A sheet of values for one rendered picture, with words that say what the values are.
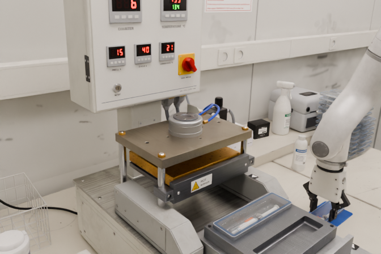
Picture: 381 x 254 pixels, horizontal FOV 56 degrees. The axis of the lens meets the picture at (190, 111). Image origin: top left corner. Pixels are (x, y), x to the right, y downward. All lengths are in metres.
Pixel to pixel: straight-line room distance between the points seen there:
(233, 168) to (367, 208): 0.65
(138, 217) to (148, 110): 0.30
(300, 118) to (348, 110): 0.80
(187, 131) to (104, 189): 0.30
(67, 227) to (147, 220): 0.46
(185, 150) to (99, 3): 0.36
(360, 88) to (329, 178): 0.29
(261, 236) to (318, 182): 0.50
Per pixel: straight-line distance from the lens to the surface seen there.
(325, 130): 1.01
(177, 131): 0.81
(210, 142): 0.79
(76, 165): 1.38
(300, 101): 1.79
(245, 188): 0.92
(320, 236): 0.75
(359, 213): 1.34
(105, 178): 1.03
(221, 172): 0.82
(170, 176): 0.76
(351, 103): 1.03
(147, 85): 0.91
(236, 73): 1.76
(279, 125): 1.74
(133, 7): 0.86
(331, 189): 1.17
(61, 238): 1.14
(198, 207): 0.90
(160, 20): 0.91
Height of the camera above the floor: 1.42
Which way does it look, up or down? 18 degrees down
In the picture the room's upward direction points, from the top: 2 degrees clockwise
